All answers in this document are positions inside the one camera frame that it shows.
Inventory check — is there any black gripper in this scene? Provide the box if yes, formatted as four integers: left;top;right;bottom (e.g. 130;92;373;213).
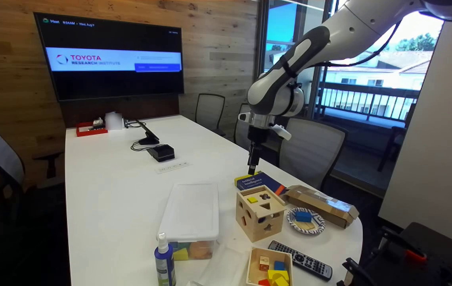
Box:
246;126;267;177

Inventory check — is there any wooden shape sorter toy box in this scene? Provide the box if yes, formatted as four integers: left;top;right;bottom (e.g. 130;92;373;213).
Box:
235;185;289;243

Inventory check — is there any brown cardboard box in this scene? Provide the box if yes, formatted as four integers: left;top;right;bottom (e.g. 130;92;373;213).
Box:
286;185;362;231

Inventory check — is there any small black box device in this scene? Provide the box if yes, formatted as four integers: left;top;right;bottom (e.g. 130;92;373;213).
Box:
146;143;176;164

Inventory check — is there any blue and orange book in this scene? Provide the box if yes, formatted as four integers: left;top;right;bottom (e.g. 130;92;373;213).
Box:
235;170;290;199

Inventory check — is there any small open wooden tray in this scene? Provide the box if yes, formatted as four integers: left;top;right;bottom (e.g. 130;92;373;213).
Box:
244;247;295;286

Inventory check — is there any black remote control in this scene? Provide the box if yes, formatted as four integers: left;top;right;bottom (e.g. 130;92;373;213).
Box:
267;240;336;283

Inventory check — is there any balcony railing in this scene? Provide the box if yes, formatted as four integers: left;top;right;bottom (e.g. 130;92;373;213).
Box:
316;80;422;124

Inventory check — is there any blue spray bottle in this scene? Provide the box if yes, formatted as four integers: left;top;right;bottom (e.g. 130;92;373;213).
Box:
152;232;178;286

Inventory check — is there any red flat object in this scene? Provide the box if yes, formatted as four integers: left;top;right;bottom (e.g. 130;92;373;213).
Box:
75;121;110;139

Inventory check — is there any black robot mounting stand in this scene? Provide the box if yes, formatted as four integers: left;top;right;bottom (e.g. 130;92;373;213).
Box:
365;221;452;286

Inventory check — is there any white device with cable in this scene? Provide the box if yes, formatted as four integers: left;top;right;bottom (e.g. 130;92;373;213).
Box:
103;112;127;132

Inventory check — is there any black clamp orange handle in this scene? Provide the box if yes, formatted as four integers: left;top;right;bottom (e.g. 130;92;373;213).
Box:
341;256;378;286
379;226;432;267

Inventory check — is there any wall mounted TV screen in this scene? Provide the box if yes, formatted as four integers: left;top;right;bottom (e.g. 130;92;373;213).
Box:
33;11;186;104

